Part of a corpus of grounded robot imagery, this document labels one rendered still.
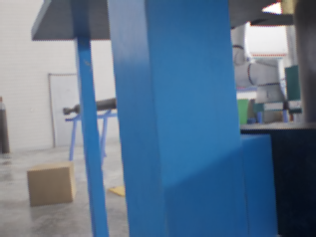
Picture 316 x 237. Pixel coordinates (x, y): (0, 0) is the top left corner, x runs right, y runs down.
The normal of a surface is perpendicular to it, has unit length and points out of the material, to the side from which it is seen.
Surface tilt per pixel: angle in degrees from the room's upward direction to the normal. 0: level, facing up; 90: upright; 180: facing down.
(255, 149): 90
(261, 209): 90
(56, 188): 90
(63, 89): 90
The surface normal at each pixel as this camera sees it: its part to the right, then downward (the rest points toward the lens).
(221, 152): 0.44, -0.03
